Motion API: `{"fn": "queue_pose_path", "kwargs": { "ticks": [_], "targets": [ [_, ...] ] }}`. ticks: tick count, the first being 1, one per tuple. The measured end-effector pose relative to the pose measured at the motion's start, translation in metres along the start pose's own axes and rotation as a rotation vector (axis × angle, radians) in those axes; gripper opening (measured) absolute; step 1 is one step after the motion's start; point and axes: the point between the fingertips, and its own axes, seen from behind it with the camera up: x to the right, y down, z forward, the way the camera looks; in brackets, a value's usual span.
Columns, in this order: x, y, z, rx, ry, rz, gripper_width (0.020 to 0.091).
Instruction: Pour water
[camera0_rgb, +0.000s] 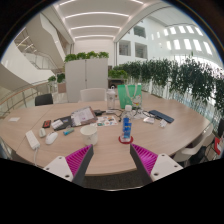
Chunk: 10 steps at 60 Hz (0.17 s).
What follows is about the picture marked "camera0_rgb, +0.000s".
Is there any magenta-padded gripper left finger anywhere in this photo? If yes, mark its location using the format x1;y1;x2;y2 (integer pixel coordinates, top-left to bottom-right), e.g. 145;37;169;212
43;143;95;187

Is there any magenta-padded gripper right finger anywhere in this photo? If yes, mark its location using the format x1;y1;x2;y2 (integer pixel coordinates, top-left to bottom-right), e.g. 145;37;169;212
129;143;184;186

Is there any clear blue-labelled water bottle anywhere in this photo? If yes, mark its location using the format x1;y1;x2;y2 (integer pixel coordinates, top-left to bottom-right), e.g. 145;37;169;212
120;104;134;143

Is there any white computer mouse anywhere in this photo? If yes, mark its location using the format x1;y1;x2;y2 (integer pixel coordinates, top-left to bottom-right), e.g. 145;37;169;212
45;131;59;146

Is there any white chair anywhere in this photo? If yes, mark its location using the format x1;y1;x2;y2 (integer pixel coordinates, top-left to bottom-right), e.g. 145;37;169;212
173;123;214;164
79;87;108;103

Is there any small teal tube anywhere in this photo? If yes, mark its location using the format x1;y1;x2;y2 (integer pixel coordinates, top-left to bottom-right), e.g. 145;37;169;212
63;127;76;136

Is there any white flat packet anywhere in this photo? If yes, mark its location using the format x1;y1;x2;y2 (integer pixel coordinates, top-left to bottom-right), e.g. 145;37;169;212
143;116;156;125

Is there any dark blue flat case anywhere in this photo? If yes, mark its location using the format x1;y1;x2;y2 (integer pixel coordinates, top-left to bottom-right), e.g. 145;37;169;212
148;109;175;124

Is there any brown notebook with white paper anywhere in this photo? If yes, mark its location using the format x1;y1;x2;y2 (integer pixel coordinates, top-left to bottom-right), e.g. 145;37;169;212
70;106;99;128

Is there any colourful sticker sheet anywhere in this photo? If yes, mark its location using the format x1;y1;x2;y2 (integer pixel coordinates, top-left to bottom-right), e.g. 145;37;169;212
95;115;119;128

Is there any black chair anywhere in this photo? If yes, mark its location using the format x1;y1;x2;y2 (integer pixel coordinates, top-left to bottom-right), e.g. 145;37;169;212
34;93;54;107

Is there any green tote bag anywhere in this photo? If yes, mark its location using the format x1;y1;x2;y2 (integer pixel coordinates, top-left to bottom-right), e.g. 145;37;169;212
116;83;144;110

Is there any brown planter with green plants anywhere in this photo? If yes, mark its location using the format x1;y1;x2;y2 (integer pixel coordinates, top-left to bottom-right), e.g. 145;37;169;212
47;73;67;94

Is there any clear jar with white lid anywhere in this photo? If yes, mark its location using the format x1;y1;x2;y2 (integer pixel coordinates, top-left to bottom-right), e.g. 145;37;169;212
106;88;117;110

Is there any row of green hedge plants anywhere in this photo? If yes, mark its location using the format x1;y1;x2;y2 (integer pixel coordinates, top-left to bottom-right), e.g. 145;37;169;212
108;56;224;118

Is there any white cabinet topped with plants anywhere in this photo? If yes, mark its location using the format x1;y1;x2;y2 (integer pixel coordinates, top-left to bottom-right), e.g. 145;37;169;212
64;50;110;103

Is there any group of ceiling light strips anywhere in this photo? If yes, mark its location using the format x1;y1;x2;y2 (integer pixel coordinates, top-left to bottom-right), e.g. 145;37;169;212
56;0;144;39

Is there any white power strip cable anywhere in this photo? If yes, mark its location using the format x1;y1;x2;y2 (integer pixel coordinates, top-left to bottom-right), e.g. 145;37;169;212
32;146;40;167

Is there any black tangled cable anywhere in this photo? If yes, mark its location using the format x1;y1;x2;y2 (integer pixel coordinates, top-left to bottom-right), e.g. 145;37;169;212
113;108;158;122

